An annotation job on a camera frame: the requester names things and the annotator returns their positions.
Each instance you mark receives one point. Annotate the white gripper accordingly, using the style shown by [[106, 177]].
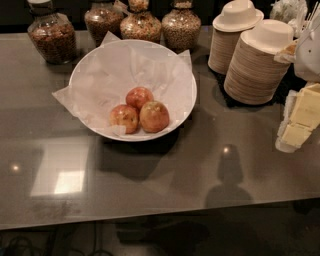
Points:
[[309, 56]]

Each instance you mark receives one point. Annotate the right red apple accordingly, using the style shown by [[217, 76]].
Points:
[[154, 117]]

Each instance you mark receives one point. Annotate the red apple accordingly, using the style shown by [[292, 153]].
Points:
[[138, 96], [154, 117], [125, 115]]

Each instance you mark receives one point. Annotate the back red apple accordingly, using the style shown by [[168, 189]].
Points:
[[138, 96]]

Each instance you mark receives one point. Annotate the left red apple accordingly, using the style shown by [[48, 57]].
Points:
[[125, 115]]

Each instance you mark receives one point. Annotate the white bowl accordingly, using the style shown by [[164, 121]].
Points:
[[100, 66]]

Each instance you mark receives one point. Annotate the clear plastic cutlery bag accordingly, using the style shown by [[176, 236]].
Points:
[[291, 12]]

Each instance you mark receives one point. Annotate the glass cereal jar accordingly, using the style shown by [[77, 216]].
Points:
[[101, 18], [181, 26], [51, 33], [140, 23]]

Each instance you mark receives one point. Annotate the white paper liner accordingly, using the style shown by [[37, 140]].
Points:
[[110, 73]]

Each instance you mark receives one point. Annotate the left glass cereal jar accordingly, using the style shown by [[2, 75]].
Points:
[[51, 33]]

